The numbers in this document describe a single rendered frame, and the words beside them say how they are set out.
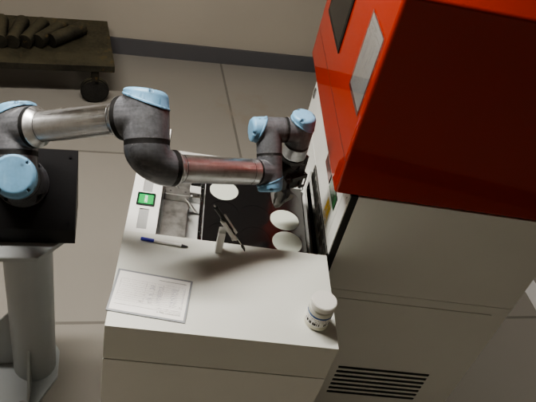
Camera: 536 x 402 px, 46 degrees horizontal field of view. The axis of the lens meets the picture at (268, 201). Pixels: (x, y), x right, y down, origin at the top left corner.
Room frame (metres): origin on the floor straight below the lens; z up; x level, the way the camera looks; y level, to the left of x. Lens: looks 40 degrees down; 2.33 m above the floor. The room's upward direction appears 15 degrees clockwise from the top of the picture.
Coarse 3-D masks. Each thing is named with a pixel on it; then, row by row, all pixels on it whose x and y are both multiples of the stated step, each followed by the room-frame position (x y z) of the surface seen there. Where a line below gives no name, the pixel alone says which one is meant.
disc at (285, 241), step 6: (276, 234) 1.52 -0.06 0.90; (282, 234) 1.53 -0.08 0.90; (288, 234) 1.54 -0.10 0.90; (294, 234) 1.55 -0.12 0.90; (276, 240) 1.50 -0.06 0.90; (282, 240) 1.51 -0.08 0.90; (288, 240) 1.51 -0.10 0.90; (294, 240) 1.52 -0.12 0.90; (300, 240) 1.53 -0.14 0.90; (276, 246) 1.47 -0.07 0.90; (282, 246) 1.48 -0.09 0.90; (288, 246) 1.48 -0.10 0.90; (294, 246) 1.49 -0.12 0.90; (300, 246) 1.50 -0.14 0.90
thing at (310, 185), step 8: (312, 176) 1.83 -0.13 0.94; (312, 184) 1.78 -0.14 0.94; (312, 192) 1.75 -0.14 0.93; (312, 200) 1.72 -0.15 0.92; (312, 208) 1.74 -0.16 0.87; (312, 216) 1.69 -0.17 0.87; (312, 224) 1.65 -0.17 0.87; (312, 232) 1.61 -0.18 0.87; (320, 232) 1.55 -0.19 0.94; (312, 240) 1.57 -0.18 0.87; (320, 240) 1.51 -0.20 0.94; (312, 248) 1.54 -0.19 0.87; (320, 248) 1.47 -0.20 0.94
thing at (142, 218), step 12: (144, 180) 1.54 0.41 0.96; (132, 192) 1.47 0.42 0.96; (156, 192) 1.50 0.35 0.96; (132, 204) 1.42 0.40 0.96; (156, 204) 1.45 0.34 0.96; (132, 216) 1.37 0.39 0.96; (144, 216) 1.39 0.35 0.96; (156, 216) 1.40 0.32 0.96; (132, 228) 1.32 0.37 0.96; (144, 228) 1.34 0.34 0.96
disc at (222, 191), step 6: (216, 186) 1.68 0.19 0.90; (222, 186) 1.69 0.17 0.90; (228, 186) 1.70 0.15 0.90; (234, 186) 1.71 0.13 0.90; (216, 192) 1.65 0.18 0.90; (222, 192) 1.66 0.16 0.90; (228, 192) 1.67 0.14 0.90; (234, 192) 1.68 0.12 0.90; (222, 198) 1.63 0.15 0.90; (228, 198) 1.64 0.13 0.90
